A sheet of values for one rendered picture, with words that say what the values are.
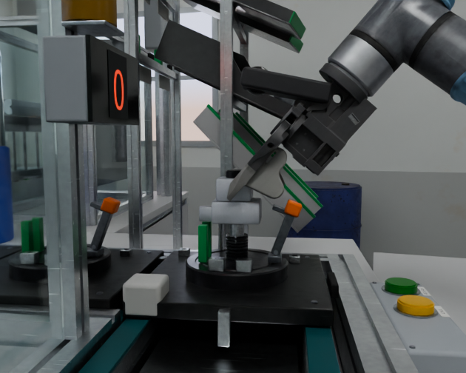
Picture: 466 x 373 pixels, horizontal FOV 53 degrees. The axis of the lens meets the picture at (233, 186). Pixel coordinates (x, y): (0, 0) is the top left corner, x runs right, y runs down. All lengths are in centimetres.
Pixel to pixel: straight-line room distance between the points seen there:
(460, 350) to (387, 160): 325
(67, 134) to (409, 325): 40
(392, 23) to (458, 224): 325
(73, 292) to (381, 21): 46
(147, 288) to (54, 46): 28
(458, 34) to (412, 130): 313
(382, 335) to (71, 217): 33
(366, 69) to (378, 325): 29
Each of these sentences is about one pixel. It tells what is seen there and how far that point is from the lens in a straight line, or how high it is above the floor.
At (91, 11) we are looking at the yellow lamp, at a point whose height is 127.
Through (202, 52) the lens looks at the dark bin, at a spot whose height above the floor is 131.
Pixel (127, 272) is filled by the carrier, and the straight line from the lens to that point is 67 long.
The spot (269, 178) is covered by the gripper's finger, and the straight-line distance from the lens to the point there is 59.
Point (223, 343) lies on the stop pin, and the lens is 54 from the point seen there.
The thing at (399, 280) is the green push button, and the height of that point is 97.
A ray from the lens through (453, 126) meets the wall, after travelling 374.
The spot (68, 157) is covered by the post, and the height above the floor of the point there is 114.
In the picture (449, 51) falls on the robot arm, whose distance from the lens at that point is 59.
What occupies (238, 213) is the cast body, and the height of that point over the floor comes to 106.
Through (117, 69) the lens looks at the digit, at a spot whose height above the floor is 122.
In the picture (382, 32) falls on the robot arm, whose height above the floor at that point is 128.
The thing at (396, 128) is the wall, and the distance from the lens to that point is 371.
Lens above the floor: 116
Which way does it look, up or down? 6 degrees down
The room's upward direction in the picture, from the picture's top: straight up
